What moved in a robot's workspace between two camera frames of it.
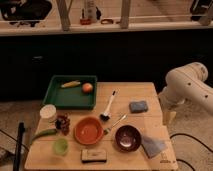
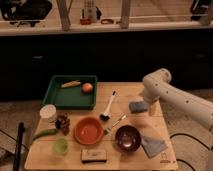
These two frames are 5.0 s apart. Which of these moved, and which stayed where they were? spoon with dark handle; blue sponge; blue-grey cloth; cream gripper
Moved: cream gripper
Stayed: spoon with dark handle; blue-grey cloth; blue sponge
